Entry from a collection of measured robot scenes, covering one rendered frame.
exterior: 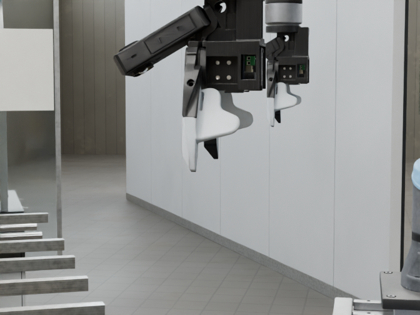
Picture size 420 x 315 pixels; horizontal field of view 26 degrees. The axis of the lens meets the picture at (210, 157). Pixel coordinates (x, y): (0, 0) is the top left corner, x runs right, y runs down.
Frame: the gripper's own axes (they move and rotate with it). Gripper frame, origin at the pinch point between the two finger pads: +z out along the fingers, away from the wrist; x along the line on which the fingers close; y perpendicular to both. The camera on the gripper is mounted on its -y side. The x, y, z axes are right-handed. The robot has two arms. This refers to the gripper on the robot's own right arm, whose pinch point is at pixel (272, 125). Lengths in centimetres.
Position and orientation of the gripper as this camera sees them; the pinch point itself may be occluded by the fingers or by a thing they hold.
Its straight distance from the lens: 185.0
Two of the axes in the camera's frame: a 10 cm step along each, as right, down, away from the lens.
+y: 9.9, 0.1, -1.7
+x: 1.7, -0.9, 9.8
